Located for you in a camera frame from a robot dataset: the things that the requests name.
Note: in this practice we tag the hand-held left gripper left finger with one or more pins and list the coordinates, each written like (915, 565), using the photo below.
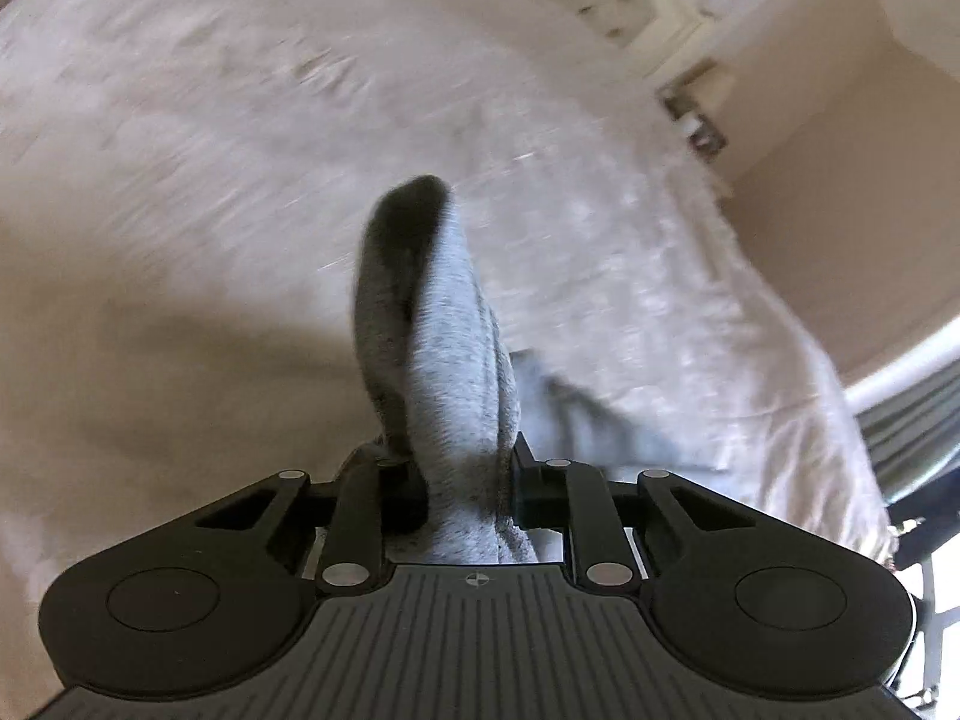
(358, 514)

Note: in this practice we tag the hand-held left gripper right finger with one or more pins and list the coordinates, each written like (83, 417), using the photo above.
(536, 495)

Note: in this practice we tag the grey speckled pants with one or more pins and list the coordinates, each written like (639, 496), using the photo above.
(442, 360)

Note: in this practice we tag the cream floral bedspread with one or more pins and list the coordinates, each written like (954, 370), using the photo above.
(225, 165)

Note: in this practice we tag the striped grey curtain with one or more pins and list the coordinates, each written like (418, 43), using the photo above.
(915, 435)

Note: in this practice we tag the small metal framed object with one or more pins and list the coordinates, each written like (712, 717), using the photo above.
(694, 116)

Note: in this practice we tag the white curved furniture frame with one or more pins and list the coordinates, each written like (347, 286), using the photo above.
(904, 367)

